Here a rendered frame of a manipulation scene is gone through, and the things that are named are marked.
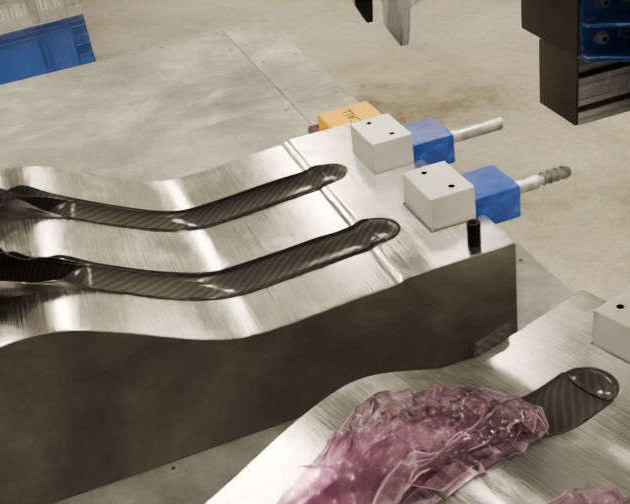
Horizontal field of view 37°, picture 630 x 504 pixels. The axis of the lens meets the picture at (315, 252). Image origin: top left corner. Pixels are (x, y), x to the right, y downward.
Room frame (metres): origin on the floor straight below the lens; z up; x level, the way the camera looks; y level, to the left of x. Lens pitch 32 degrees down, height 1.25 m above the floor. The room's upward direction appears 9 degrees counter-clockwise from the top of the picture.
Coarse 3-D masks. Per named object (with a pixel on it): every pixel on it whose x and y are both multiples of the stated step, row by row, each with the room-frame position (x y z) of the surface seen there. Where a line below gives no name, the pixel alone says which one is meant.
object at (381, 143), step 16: (352, 128) 0.73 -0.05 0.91; (368, 128) 0.72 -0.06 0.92; (384, 128) 0.71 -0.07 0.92; (400, 128) 0.71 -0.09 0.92; (416, 128) 0.73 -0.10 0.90; (432, 128) 0.73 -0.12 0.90; (464, 128) 0.73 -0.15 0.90; (480, 128) 0.73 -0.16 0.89; (496, 128) 0.74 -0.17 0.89; (368, 144) 0.70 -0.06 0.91; (384, 144) 0.69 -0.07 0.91; (400, 144) 0.69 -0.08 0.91; (416, 144) 0.70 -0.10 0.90; (432, 144) 0.71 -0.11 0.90; (448, 144) 0.71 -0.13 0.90; (368, 160) 0.70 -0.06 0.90; (384, 160) 0.69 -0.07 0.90; (400, 160) 0.69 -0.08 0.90; (416, 160) 0.70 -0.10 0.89; (432, 160) 0.71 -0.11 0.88; (448, 160) 0.71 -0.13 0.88
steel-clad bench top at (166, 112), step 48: (192, 48) 1.34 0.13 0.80; (240, 48) 1.31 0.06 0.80; (288, 48) 1.28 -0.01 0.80; (0, 96) 1.27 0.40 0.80; (48, 96) 1.24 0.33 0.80; (96, 96) 1.21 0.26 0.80; (144, 96) 1.18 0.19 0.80; (192, 96) 1.15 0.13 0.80; (240, 96) 1.13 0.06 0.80; (288, 96) 1.10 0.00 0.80; (336, 96) 1.08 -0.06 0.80; (0, 144) 1.10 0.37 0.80; (48, 144) 1.07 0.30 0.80; (96, 144) 1.05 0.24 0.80; (144, 144) 1.03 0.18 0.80; (192, 144) 1.00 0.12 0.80; (240, 144) 0.98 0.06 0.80; (528, 288) 0.62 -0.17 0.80; (144, 480) 0.47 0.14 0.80; (192, 480) 0.46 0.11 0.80
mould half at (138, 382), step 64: (64, 192) 0.68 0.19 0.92; (128, 192) 0.71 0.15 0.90; (192, 192) 0.72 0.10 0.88; (320, 192) 0.68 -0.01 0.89; (384, 192) 0.65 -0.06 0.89; (128, 256) 0.59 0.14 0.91; (192, 256) 0.61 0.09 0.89; (256, 256) 0.60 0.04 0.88; (384, 256) 0.56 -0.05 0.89; (448, 256) 0.55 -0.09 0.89; (512, 256) 0.55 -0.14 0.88; (0, 320) 0.49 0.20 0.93; (64, 320) 0.48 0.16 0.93; (128, 320) 0.50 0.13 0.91; (192, 320) 0.51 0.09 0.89; (256, 320) 0.52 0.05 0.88; (320, 320) 0.51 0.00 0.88; (384, 320) 0.53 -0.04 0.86; (448, 320) 0.54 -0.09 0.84; (512, 320) 0.55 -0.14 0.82; (0, 384) 0.46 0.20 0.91; (64, 384) 0.47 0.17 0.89; (128, 384) 0.48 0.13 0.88; (192, 384) 0.49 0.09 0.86; (256, 384) 0.50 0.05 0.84; (320, 384) 0.51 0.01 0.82; (0, 448) 0.46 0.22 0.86; (64, 448) 0.47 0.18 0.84; (128, 448) 0.48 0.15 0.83; (192, 448) 0.49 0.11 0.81
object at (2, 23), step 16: (0, 0) 3.61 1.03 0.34; (16, 0) 3.63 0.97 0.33; (32, 0) 3.65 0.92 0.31; (48, 0) 3.96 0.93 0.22; (64, 0) 3.68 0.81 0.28; (0, 16) 3.60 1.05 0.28; (16, 16) 3.79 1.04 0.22; (32, 16) 3.63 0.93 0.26; (48, 16) 3.66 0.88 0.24; (64, 16) 3.68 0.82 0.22; (0, 32) 3.60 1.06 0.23
